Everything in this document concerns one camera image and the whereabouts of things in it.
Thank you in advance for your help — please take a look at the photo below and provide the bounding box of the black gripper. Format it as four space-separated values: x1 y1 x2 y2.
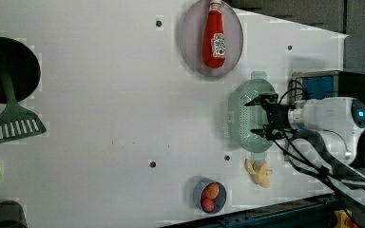
245 94 293 140

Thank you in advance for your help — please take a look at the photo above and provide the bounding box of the green plastic strainer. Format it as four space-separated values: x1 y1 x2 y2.
228 71 276 154

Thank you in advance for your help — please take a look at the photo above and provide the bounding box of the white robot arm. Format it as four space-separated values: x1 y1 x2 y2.
245 94 365 210

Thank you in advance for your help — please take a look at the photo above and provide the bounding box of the peeled toy banana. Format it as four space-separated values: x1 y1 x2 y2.
244 159 273 188

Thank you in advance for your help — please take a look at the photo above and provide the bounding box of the red ketchup bottle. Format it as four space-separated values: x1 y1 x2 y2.
202 0 226 68

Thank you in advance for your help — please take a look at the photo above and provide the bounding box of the orange toy fruit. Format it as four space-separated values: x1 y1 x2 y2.
202 182 220 200

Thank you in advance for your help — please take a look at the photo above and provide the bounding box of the blue bowl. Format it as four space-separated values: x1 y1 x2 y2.
193 178 227 214

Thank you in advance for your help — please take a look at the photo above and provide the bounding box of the red toy fruit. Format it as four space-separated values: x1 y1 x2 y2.
202 198 215 213

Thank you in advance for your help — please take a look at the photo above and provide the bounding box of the grey round plate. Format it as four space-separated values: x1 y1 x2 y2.
179 0 243 77

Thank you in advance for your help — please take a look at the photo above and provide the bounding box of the yellow object at edge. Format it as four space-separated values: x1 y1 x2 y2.
335 210 354 228

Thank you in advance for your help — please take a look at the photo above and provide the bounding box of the green slotted spatula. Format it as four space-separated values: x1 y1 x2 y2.
0 72 47 143

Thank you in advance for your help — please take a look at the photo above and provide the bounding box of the black round pan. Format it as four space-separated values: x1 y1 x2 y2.
0 37 41 104

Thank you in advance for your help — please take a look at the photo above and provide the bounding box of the grey cylindrical cup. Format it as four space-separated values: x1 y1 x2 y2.
0 200 29 228

